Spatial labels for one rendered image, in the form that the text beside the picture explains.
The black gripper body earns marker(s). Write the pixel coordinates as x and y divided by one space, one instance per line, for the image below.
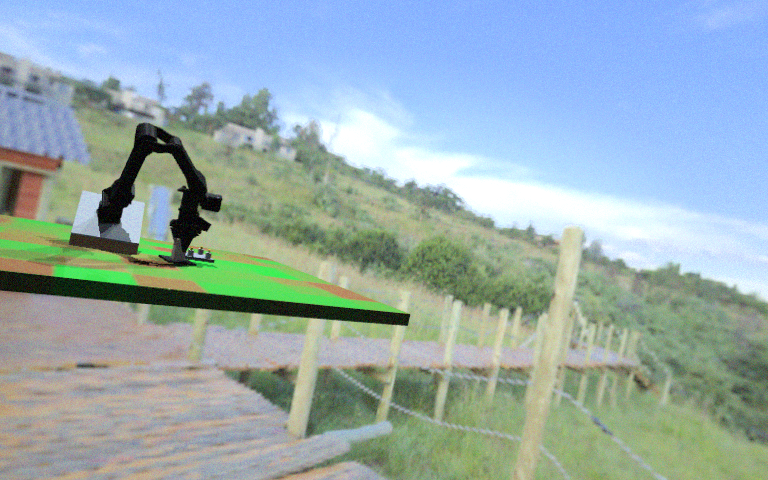
185 221

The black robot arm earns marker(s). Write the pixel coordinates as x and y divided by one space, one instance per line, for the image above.
122 192

